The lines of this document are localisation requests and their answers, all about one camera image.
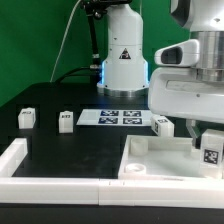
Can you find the white front fence rail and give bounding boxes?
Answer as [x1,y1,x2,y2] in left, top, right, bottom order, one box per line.
[0,178,224,209]

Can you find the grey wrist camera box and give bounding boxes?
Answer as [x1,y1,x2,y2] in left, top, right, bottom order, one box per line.
[154,39,200,67]

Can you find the white left fence piece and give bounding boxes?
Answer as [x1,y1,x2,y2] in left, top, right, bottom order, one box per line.
[0,138,28,178]

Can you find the white cable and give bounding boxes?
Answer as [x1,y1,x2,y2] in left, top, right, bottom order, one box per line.
[49,0,83,83]

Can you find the white square table top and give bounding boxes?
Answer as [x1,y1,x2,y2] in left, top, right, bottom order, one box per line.
[118,135,208,181]

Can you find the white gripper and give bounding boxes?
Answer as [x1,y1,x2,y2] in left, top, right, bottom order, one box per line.
[148,67,224,148]

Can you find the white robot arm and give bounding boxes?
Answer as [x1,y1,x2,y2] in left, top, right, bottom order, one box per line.
[97,0,224,136]

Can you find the white sheet with markers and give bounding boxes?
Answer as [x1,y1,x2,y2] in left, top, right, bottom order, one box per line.
[77,109,152,126]

